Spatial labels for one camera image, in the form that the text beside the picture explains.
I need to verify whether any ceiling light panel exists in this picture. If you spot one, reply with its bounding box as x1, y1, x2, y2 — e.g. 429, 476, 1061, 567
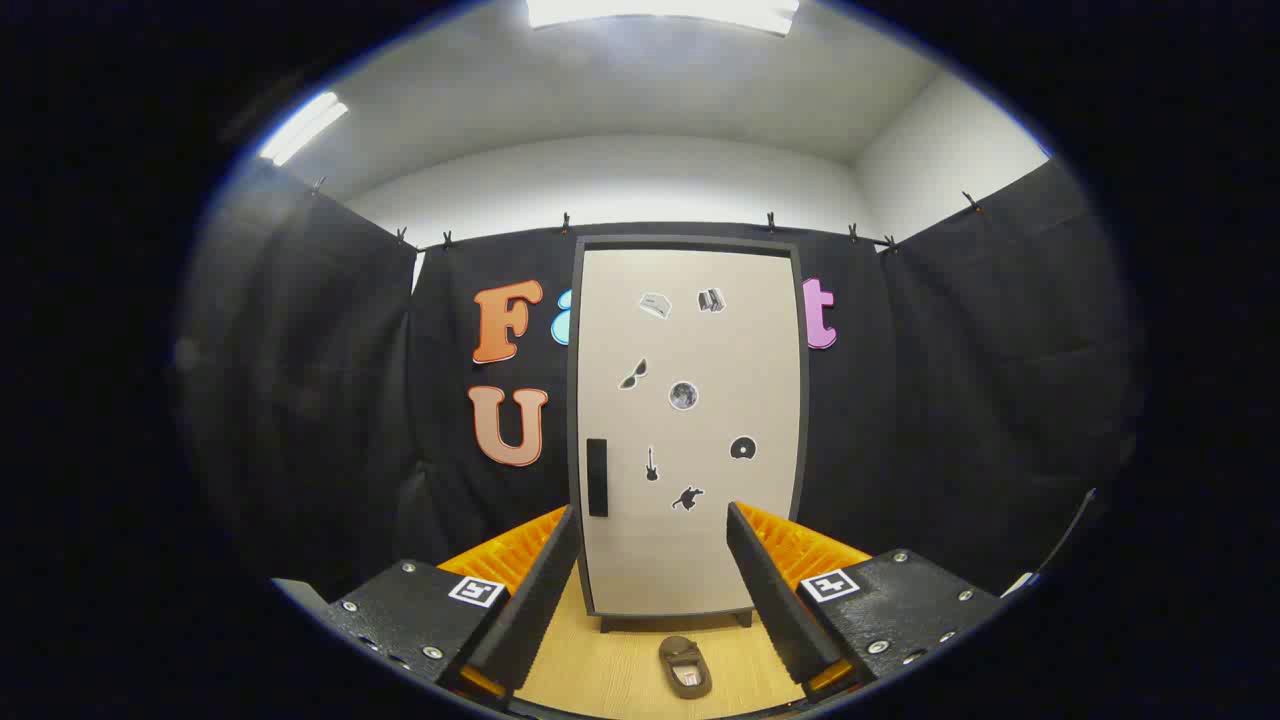
258, 92, 349, 167
527, 0, 801, 37

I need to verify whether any brown fuzzy shoe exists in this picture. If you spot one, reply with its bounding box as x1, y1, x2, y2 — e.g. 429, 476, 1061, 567
658, 635, 713, 700

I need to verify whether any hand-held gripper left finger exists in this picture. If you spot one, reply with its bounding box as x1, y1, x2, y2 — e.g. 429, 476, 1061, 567
322, 505, 583, 701

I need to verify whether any row of black cloth clips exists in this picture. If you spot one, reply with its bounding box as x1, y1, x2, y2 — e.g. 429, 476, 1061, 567
310, 178, 983, 256

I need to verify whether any grey shoe cabinet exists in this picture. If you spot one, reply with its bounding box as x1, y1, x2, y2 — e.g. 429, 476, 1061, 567
566, 235, 809, 633

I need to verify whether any black backdrop cloth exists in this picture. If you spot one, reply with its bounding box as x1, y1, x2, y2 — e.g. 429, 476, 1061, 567
175, 160, 1146, 621

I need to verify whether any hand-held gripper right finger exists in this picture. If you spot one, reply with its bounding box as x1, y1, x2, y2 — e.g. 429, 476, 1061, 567
726, 500, 1004, 701

